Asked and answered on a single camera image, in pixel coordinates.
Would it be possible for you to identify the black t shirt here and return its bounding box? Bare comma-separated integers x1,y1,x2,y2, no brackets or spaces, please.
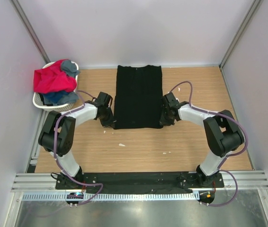
114,65,163,130

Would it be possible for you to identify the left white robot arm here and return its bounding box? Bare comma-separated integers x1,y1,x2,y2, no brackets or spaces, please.
38,92,116,189

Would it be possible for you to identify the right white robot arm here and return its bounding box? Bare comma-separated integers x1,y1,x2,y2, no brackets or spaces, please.
160,93,244,187

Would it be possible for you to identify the dark blue t shirt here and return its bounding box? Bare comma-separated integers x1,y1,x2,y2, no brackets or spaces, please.
42,91,79,106

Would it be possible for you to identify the grey blue t shirt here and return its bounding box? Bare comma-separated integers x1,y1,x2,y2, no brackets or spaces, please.
61,60,80,78

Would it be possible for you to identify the red t shirt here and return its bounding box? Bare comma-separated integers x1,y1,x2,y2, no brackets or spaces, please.
33,59,77,94

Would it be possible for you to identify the white laundry basket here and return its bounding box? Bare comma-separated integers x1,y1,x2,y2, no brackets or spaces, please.
32,61,79,112

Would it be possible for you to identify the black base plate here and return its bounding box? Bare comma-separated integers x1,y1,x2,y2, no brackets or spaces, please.
54,171,225,196

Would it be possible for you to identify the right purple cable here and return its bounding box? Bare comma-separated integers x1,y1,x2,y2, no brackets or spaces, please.
167,81,250,208

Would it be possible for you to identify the white slotted cable duct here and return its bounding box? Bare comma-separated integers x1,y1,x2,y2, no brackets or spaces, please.
22,191,199,202

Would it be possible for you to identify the aluminium frame rail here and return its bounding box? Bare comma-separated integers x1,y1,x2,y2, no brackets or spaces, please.
11,170,268,192

